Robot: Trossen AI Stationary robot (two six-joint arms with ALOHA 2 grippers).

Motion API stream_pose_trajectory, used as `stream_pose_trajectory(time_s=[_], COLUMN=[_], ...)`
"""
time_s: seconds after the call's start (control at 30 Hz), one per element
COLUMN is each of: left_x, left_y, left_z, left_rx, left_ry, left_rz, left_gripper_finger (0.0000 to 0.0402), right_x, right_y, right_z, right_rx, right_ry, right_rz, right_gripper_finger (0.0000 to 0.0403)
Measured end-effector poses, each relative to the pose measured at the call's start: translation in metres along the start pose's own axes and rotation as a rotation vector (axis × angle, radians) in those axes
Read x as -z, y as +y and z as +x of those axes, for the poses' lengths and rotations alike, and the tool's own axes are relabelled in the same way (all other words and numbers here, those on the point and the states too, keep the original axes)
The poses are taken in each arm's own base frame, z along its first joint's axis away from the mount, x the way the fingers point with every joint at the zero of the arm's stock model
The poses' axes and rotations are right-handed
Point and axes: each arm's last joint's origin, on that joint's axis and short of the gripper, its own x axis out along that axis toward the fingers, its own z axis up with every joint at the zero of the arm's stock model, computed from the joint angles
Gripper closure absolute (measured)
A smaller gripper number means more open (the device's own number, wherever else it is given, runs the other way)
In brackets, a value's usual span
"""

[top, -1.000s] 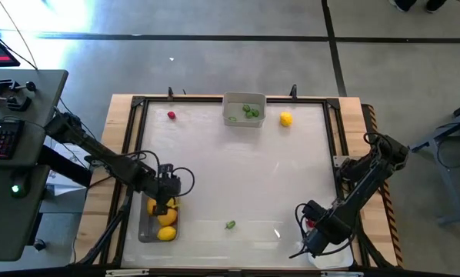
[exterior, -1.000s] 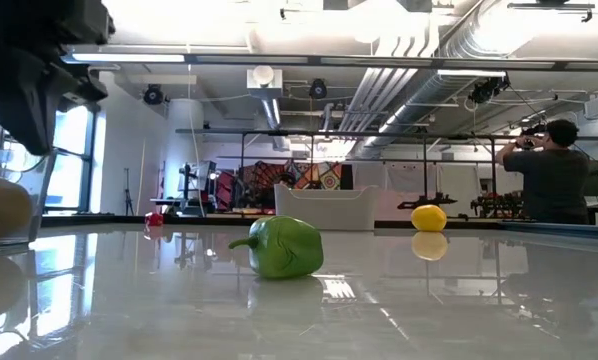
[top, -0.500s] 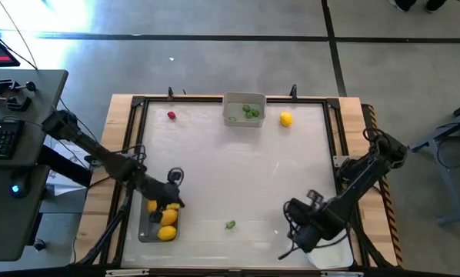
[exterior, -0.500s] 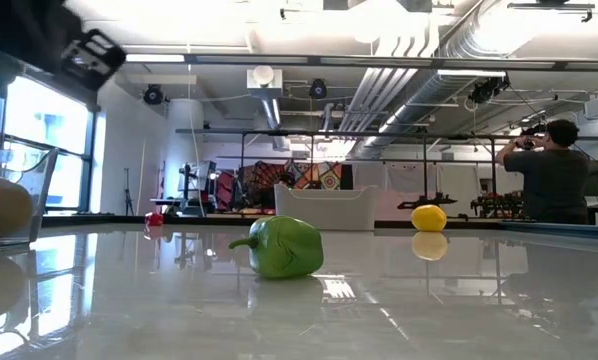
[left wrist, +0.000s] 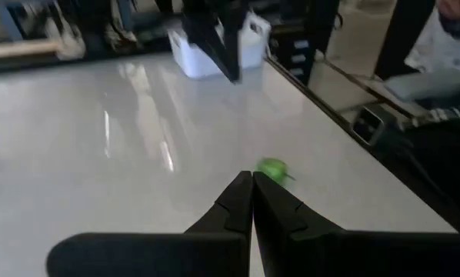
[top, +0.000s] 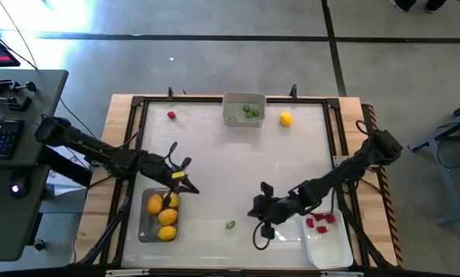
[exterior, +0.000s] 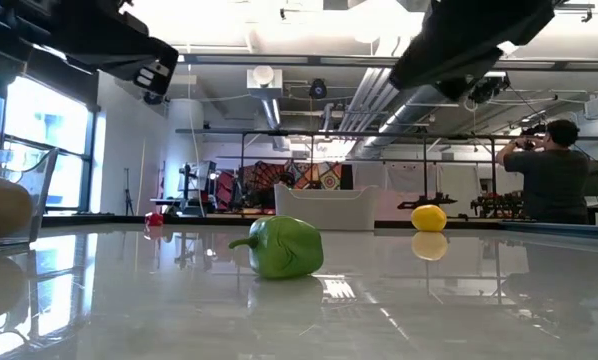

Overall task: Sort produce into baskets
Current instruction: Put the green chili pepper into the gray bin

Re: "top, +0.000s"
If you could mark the person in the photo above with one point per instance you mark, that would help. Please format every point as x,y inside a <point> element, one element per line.
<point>403,4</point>

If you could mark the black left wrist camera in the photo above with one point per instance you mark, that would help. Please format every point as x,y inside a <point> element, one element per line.
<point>186,163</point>

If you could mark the dark grey desk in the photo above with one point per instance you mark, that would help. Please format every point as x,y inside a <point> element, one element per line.
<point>7,223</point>

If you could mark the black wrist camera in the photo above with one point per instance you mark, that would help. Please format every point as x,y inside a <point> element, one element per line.
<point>186,163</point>
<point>267,189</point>

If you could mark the yellow-black hazard tape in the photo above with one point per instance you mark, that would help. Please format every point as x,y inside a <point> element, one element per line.
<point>393,231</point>

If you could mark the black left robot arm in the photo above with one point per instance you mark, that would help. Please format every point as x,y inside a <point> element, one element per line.
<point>91,148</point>

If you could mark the silver mounting plate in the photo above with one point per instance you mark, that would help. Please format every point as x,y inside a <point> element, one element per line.
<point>339,161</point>

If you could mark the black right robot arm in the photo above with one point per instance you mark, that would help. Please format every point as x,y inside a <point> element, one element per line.
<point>349,169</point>

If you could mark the red toy pepper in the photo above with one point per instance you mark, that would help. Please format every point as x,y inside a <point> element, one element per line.
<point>310,222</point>
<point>171,115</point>
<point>322,229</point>

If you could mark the black diagonal brace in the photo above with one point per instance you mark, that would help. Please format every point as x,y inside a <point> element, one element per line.
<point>364,238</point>
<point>107,234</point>

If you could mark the blue-black table clamp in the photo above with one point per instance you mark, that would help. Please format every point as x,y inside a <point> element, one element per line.
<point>170,93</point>
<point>294,92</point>

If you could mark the black table frame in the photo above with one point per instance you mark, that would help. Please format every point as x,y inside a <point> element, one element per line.
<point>176,99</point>

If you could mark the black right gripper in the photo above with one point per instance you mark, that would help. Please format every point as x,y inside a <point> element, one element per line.
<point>278,209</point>

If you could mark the metal tray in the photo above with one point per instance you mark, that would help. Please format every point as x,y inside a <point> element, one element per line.
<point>147,231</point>

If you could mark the black computer mouse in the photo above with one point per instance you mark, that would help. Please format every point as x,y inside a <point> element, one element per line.
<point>20,186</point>

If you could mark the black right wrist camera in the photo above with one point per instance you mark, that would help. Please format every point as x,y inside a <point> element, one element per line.
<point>267,189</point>

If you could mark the black round knob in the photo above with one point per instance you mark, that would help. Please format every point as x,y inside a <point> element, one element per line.
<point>39,244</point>

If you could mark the white plastic basket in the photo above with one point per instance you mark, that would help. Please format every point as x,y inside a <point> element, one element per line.
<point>239,111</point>
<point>326,254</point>

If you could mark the yellow toy lemon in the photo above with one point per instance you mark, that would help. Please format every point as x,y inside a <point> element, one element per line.
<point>286,119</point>
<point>174,202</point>
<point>167,232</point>
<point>155,204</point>
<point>167,216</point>

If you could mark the black C-clamp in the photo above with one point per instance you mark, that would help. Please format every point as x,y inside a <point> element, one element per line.
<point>18,104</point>
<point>7,84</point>

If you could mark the silver end bracket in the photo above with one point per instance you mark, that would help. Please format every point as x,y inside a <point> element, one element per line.
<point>341,274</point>
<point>126,272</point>

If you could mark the green toy pepper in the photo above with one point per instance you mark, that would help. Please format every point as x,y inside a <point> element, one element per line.
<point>230,224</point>
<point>255,112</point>
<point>246,108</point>
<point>248,115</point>

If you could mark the white paper sheets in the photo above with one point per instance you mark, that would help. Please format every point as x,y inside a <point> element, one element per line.
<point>60,184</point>

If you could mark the black keyboard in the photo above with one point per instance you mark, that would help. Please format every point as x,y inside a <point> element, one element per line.
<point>1,138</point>

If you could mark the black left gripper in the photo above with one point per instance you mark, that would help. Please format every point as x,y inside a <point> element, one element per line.
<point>160,169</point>

